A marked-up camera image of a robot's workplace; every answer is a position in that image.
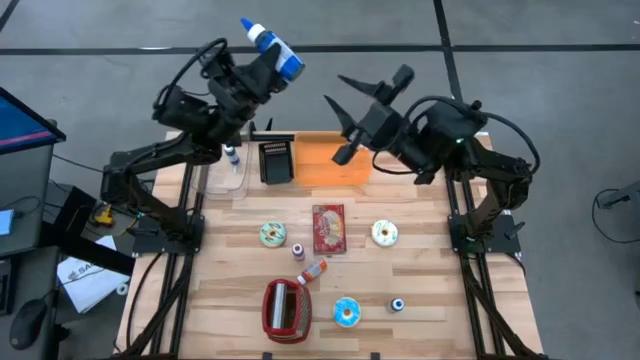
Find yellow tool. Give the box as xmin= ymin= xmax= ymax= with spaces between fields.
xmin=91 ymin=199 xmax=118 ymax=229

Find orange capped bottle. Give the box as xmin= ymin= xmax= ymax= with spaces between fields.
xmin=296 ymin=257 xmax=329 ymax=287

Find black slotted holder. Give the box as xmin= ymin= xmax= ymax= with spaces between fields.
xmin=258 ymin=140 xmax=295 ymax=186

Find black keyboard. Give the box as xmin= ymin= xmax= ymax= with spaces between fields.
xmin=0 ymin=258 xmax=15 ymax=317

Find black diagonal beam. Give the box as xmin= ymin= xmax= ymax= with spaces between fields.
xmin=38 ymin=223 xmax=136 ymax=277

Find light blue small device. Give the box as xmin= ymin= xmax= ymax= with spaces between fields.
xmin=0 ymin=208 xmax=16 ymax=237

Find blue screen monitor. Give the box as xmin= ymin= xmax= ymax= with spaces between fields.
xmin=0 ymin=85 xmax=68 ymax=156

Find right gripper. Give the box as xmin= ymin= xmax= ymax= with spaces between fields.
xmin=324 ymin=63 xmax=416 ymax=166

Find red wire basket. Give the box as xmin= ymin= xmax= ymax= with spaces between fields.
xmin=261 ymin=277 xmax=314 ymax=346

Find black box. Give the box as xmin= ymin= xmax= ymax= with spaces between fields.
xmin=52 ymin=184 xmax=99 ymax=236

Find black base cable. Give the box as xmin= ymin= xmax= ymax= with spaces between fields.
xmin=125 ymin=249 xmax=159 ymax=351

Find clear acrylic tray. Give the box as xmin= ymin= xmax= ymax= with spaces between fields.
xmin=202 ymin=142 xmax=252 ymax=201

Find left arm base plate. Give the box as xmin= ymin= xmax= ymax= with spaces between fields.
xmin=131 ymin=213 xmax=206 ymax=256

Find black computer mouse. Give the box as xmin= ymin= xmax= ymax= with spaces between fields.
xmin=8 ymin=297 xmax=49 ymax=352

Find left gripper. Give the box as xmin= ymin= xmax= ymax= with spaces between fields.
xmin=207 ymin=43 xmax=294 ymax=120

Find blue frosted donut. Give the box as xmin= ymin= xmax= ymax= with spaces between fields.
xmin=332 ymin=296 xmax=362 ymax=329

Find red popcorn box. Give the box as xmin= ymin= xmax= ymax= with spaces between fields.
xmin=311 ymin=203 xmax=348 ymax=256

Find grey stand leg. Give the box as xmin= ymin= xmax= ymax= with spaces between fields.
xmin=596 ymin=179 xmax=640 ymax=210

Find white paper bag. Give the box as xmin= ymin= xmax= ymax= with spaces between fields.
xmin=55 ymin=234 xmax=132 ymax=315

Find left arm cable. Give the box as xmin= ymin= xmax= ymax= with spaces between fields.
xmin=155 ymin=37 xmax=229 ymax=109

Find grey computer case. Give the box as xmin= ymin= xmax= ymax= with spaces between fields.
xmin=0 ymin=142 xmax=56 ymax=257

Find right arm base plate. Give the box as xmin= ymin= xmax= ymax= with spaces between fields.
xmin=447 ymin=212 xmax=522 ymax=255

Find orange plastic bin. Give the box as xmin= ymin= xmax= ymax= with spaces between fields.
xmin=293 ymin=130 xmax=374 ymax=188

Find white frosted donut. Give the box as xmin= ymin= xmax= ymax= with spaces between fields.
xmin=370 ymin=219 xmax=400 ymax=248

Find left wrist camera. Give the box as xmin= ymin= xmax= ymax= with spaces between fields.
xmin=198 ymin=48 xmax=235 ymax=76

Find black floor cable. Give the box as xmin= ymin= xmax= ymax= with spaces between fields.
xmin=591 ymin=187 xmax=640 ymax=245

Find green frosted donut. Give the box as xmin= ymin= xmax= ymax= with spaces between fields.
xmin=259 ymin=221 xmax=289 ymax=249

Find black aluminium frame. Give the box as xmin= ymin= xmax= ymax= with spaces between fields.
xmin=112 ymin=128 xmax=551 ymax=360

